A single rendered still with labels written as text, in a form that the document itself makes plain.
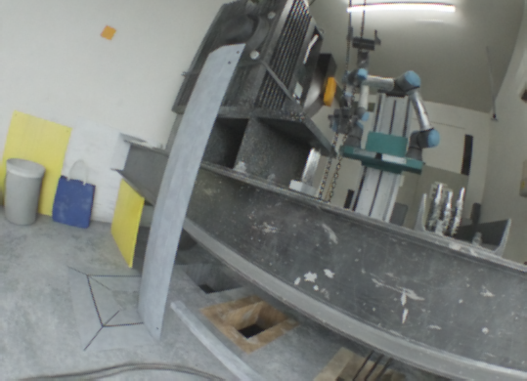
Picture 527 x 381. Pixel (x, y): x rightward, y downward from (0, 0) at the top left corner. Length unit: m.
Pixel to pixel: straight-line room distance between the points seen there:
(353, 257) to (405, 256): 0.12
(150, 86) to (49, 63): 0.85
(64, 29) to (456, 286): 2.21
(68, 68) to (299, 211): 1.69
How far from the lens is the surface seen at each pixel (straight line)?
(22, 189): 1.53
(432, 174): 3.68
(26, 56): 1.88
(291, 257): 0.60
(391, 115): 2.08
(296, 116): 0.70
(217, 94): 0.69
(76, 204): 1.67
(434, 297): 0.54
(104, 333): 0.90
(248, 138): 0.76
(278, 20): 1.05
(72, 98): 1.78
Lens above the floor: 0.66
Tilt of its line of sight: level
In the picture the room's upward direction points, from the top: 18 degrees clockwise
